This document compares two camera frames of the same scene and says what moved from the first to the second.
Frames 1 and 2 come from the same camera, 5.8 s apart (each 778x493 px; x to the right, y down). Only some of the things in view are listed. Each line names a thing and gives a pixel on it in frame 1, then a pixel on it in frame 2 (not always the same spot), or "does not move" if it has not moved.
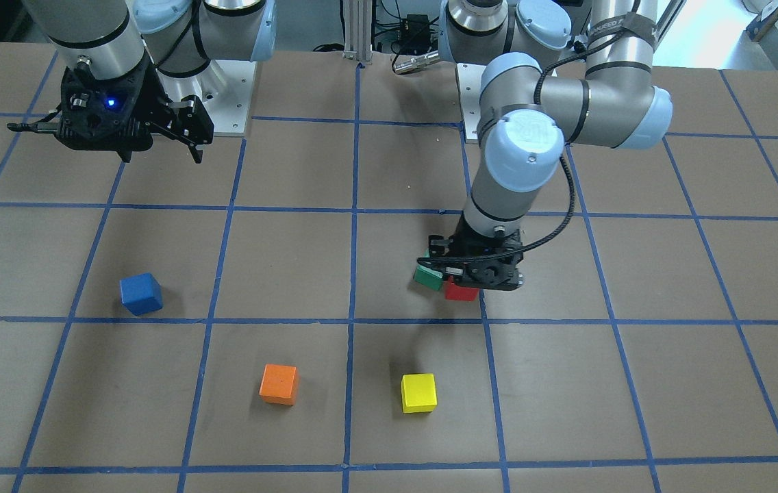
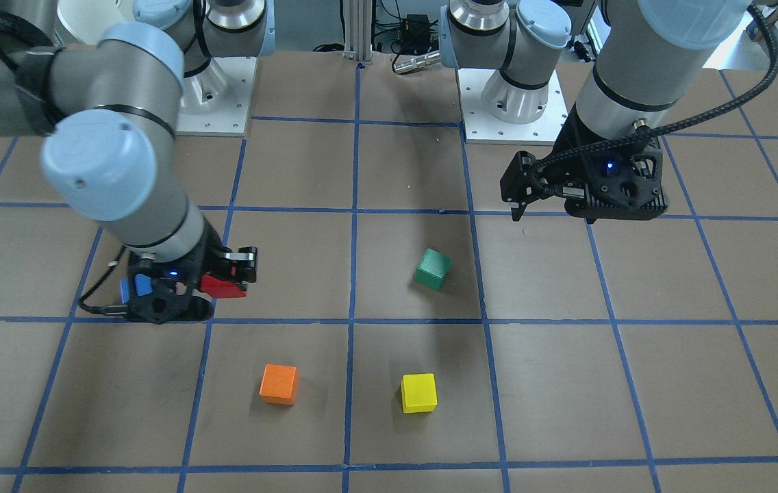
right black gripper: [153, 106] → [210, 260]
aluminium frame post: [357, 24] does not move
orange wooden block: [279, 385] does not move
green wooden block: [428, 277] does not move
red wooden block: [453, 292] → [218, 289]
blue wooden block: [141, 294] does not move
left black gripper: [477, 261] → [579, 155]
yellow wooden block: [418, 392] does not move
